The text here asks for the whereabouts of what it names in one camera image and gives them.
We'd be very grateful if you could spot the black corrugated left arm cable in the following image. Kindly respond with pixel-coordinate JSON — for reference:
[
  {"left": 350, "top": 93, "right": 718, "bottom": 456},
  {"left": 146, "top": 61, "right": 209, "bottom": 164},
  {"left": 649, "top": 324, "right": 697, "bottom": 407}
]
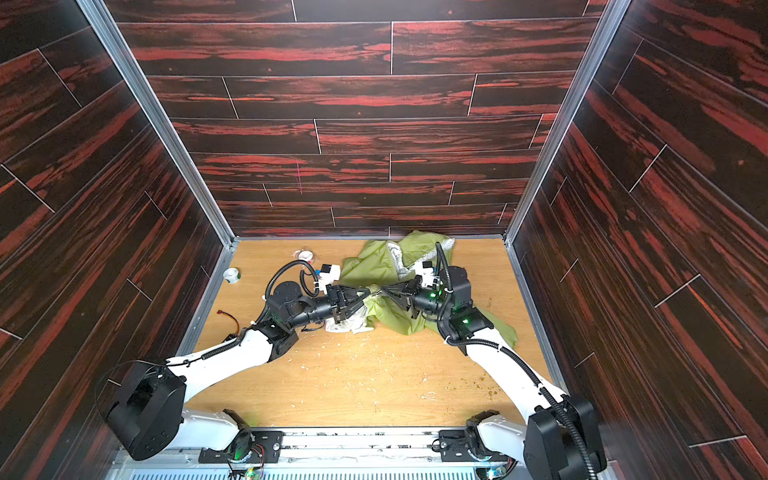
[{"left": 263, "top": 259, "right": 319, "bottom": 301}]

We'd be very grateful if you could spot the aluminium corner post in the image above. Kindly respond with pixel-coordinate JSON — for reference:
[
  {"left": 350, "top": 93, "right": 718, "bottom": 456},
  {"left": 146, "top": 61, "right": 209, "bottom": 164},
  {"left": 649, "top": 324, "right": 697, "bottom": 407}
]
[
  {"left": 76, "top": 0, "right": 237, "bottom": 250},
  {"left": 505, "top": 0, "right": 631, "bottom": 252}
]

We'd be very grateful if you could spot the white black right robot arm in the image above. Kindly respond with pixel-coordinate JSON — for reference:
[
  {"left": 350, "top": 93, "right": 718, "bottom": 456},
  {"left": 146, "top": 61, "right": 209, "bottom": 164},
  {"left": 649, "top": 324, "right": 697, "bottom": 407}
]
[{"left": 381, "top": 266, "right": 607, "bottom": 479}]

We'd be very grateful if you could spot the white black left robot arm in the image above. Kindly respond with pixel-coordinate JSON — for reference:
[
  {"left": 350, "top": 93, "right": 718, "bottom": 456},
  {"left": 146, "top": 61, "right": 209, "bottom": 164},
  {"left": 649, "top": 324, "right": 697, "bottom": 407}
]
[{"left": 99, "top": 281, "right": 370, "bottom": 461}]

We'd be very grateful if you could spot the aluminium corner post right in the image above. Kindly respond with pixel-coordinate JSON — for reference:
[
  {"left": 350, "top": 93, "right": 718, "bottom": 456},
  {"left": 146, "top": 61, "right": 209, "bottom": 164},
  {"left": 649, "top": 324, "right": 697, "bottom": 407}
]
[{"left": 505, "top": 0, "right": 631, "bottom": 252}]

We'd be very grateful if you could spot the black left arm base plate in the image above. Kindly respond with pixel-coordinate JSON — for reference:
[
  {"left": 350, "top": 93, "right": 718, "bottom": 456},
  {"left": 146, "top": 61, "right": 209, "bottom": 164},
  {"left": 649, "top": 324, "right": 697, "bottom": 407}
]
[{"left": 198, "top": 430, "right": 284, "bottom": 466}]

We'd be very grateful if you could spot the aluminium corner post left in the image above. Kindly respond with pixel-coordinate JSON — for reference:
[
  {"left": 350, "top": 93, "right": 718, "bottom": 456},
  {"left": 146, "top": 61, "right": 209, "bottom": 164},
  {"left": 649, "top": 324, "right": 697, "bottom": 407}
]
[{"left": 76, "top": 0, "right": 237, "bottom": 250}]

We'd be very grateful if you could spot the white red tape roll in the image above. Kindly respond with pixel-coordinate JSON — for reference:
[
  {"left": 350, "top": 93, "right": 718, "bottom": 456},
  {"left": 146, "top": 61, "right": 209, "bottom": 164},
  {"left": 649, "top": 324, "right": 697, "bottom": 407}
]
[{"left": 295, "top": 249, "right": 316, "bottom": 264}]

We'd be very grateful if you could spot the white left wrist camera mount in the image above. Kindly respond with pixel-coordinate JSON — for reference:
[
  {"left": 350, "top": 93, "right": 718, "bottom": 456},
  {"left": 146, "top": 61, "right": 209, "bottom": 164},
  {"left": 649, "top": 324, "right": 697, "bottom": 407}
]
[{"left": 316, "top": 264, "right": 341, "bottom": 292}]

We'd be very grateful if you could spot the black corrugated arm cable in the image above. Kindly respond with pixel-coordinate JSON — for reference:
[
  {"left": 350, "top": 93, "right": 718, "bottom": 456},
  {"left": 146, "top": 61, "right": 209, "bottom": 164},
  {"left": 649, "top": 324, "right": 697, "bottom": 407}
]
[
  {"left": 263, "top": 259, "right": 319, "bottom": 301},
  {"left": 434, "top": 241, "right": 601, "bottom": 480}
]

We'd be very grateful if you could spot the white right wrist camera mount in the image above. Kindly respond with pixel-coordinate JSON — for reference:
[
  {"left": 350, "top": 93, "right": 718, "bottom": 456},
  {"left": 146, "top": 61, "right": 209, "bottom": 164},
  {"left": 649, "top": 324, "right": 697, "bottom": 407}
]
[{"left": 415, "top": 260, "right": 436, "bottom": 289}]

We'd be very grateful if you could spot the black circuit board with wires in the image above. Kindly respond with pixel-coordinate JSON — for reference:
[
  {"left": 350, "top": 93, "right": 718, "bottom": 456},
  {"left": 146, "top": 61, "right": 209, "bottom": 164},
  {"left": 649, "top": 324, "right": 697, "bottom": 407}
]
[{"left": 215, "top": 308, "right": 242, "bottom": 337}]

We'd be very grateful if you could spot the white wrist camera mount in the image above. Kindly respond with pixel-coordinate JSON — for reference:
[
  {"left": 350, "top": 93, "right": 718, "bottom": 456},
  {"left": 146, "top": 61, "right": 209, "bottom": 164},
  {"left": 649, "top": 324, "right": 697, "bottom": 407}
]
[
  {"left": 316, "top": 264, "right": 341, "bottom": 292},
  {"left": 415, "top": 260, "right": 436, "bottom": 289}
]

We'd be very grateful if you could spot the small white green-dot cap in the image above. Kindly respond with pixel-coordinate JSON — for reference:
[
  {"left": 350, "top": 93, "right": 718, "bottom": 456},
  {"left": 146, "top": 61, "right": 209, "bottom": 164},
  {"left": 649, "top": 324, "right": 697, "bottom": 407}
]
[{"left": 223, "top": 267, "right": 241, "bottom": 284}]

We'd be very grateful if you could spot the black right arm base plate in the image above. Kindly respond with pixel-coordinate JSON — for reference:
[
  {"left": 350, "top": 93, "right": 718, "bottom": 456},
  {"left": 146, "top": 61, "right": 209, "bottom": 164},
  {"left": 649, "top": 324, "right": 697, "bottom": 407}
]
[{"left": 431, "top": 428, "right": 511, "bottom": 462}]

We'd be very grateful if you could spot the green Snoopy zip jacket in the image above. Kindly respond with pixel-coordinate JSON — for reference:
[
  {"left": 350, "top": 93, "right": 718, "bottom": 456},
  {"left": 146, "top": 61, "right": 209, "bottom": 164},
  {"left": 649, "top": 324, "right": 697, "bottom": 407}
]
[{"left": 323, "top": 230, "right": 520, "bottom": 350}]

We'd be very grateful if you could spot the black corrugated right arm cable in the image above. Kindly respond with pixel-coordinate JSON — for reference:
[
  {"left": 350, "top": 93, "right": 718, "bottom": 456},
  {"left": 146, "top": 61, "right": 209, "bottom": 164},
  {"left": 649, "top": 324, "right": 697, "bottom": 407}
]
[{"left": 434, "top": 241, "right": 601, "bottom": 480}]

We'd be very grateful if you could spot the aluminium front frame rail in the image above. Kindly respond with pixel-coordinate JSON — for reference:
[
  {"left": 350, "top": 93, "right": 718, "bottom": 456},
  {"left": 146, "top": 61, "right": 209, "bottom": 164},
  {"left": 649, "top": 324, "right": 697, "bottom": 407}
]
[{"left": 104, "top": 425, "right": 619, "bottom": 480}]

